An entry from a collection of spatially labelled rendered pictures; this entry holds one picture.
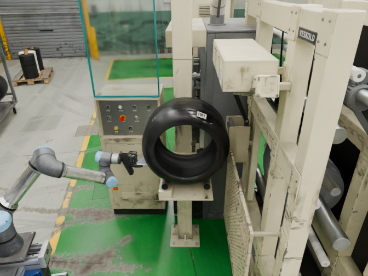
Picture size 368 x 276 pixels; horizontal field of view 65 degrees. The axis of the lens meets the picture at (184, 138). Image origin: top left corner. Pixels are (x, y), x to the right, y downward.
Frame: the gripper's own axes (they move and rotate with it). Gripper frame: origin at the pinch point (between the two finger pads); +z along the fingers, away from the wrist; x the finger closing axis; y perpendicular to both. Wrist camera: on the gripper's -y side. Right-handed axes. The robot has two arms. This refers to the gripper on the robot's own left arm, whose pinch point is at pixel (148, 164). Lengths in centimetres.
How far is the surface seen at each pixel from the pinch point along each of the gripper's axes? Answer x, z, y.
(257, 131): 21, 74, 24
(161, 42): 885, -66, -72
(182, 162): 14.6, 23.0, -4.8
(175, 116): -10.6, 14.7, 41.8
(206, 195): -7.4, 41.3, -15.6
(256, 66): -35, 48, 81
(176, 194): -6.4, 20.8, -18.1
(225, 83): -35, 36, 72
